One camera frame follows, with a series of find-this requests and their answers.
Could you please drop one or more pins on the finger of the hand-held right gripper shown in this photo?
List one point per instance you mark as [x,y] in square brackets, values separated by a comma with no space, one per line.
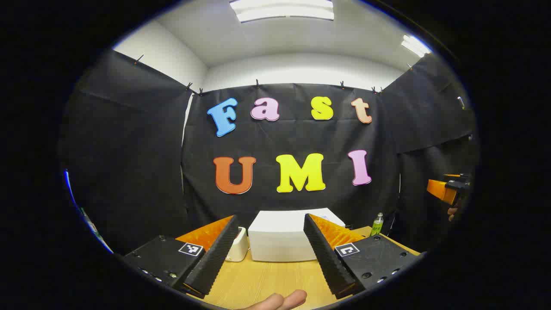
[439,189]

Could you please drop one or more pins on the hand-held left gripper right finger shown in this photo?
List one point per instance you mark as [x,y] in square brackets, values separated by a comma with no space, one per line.
[327,254]

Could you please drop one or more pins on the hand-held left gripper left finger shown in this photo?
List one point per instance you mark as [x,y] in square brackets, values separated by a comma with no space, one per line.
[215,254]

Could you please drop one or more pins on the white microwave oven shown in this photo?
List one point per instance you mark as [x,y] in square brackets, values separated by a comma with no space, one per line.
[280,237]

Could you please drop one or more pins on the white toaster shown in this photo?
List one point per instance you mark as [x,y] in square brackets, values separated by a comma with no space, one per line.
[239,247]

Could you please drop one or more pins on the green drink bottle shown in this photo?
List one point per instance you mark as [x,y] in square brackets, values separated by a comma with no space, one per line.
[377,224]

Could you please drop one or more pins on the black backdrop cloth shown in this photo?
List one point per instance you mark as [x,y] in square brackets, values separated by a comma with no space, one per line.
[129,150]

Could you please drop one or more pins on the small ceiling light panel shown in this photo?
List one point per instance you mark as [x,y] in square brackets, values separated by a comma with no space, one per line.
[415,45]

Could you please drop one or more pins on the row of black cloth clips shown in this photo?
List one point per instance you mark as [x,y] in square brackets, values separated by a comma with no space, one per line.
[257,82]

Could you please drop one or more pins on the large ceiling light panel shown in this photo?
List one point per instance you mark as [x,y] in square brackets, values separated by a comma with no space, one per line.
[282,9]

